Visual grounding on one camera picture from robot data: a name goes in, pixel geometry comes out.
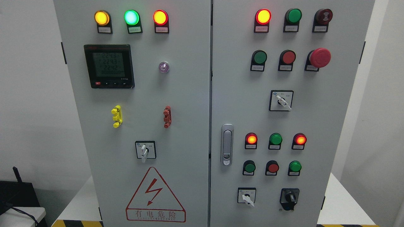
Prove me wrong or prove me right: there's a red emergency stop button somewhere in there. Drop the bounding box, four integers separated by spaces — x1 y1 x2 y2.
305 48 331 72

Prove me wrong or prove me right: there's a red lit indicator lower left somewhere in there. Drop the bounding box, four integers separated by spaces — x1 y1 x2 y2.
244 132 258 149

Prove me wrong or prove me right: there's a silver door latch handle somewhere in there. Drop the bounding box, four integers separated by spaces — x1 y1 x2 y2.
221 124 234 166

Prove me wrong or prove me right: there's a red push button second row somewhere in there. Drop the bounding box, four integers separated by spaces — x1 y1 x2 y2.
277 50 297 72

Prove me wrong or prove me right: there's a yellow indicator light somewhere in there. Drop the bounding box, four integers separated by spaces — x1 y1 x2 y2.
94 10 113 34

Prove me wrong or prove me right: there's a white rotary switch upper right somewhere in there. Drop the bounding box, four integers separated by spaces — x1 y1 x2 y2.
269 90 294 112

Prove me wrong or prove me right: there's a white device with cable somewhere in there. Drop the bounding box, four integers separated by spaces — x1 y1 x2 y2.
0 204 48 227

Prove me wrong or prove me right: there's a white rotary switch bottom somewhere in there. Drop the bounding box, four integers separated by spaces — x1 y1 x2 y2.
237 187 257 207

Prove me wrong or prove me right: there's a black box with antenna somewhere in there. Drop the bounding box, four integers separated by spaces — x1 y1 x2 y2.
0 167 40 214

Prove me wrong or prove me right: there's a green push button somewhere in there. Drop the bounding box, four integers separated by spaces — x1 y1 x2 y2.
288 160 302 176
242 160 256 176
283 8 302 32

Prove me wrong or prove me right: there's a red terminal connector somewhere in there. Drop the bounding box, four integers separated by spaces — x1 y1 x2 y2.
163 106 172 128

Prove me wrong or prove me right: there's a green lit indicator light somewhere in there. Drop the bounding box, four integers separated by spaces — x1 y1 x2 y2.
124 10 143 34

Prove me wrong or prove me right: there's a red push button lower middle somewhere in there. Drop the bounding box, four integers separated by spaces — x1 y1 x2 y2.
265 160 279 176

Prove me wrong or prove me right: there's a red electrical hazard sticker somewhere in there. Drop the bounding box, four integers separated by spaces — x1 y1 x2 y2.
126 167 186 223

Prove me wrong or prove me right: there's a red lit indicator light left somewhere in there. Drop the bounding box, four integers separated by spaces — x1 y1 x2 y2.
153 9 170 34

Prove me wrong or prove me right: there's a white rotary selector switch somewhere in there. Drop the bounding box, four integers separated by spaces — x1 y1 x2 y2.
135 141 157 163

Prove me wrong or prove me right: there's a grey electrical control cabinet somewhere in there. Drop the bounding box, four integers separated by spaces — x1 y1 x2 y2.
54 0 375 227

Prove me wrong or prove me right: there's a dark red buzzer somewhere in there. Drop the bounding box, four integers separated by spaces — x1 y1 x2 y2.
312 9 333 33

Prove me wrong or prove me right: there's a green push button second row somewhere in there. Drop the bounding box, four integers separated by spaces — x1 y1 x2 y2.
250 50 267 72

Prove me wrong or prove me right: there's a small clear bulb light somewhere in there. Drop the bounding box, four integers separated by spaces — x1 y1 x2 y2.
158 61 170 73

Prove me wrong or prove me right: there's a green push button lower right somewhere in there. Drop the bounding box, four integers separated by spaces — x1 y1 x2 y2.
288 160 302 176

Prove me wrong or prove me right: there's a red lit indicator lower right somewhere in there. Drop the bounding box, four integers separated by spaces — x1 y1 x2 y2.
291 133 307 150

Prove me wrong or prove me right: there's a green push button lower left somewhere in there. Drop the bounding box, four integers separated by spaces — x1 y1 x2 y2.
242 160 256 176

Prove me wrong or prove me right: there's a black key selector switch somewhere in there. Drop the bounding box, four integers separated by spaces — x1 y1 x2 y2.
279 188 300 211

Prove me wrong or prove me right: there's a green indicator lower middle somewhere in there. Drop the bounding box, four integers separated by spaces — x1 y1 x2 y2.
268 133 282 150

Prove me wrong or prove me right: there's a red lit indicator top right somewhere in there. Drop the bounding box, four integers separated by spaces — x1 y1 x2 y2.
254 9 271 33

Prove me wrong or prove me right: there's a green push button top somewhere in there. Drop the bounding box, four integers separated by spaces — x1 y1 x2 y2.
283 8 302 32

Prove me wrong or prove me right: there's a black digital power meter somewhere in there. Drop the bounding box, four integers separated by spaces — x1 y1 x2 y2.
84 44 135 89

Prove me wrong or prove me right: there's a yellow terminal connector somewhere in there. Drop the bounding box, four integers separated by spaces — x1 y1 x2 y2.
111 105 123 128

